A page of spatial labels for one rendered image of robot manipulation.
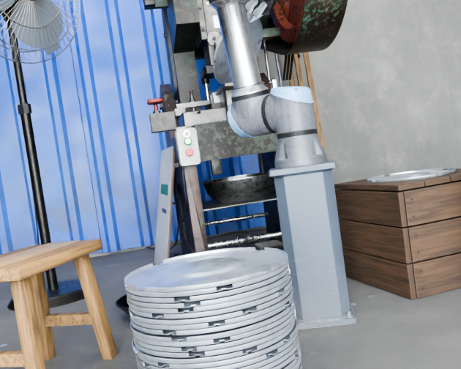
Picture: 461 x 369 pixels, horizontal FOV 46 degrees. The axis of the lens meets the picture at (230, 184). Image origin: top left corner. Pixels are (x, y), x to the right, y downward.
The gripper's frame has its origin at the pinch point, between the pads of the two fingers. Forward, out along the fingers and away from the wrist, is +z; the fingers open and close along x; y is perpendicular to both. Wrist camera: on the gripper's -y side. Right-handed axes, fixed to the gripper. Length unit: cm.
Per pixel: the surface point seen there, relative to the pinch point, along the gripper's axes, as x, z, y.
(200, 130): 10.3, 44.2, 8.7
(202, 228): 36, 71, 16
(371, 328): 102, 40, 49
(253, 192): 36, 57, -11
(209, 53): -13.2, 22.5, -9.9
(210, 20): -21.5, 11.5, -11.2
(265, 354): 90, 26, 115
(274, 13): -21, -1, -61
